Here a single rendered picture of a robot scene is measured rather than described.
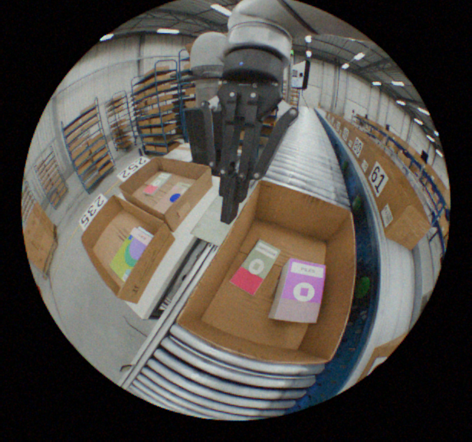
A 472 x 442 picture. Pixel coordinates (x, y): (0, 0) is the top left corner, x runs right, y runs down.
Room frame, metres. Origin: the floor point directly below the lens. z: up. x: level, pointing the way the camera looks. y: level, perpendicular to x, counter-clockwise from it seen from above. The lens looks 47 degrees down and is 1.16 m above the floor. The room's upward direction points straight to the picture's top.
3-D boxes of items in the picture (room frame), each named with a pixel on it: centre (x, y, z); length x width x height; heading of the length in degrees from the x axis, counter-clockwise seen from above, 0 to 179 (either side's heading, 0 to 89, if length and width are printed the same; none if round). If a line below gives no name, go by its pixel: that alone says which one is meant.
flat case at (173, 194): (0.40, 0.24, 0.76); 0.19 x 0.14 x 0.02; 156
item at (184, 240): (0.49, 0.35, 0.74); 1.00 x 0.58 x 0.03; 157
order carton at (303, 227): (0.08, -0.12, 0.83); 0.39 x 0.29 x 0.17; 155
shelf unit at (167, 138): (2.64, 1.52, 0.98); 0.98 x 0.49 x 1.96; 62
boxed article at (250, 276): (0.13, -0.06, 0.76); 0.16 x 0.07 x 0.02; 146
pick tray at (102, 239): (0.16, 0.43, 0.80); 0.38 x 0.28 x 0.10; 69
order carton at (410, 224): (0.22, -0.74, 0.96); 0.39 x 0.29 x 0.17; 154
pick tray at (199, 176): (0.45, 0.33, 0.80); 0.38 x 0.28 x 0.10; 65
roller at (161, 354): (-0.30, 0.01, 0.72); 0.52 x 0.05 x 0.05; 64
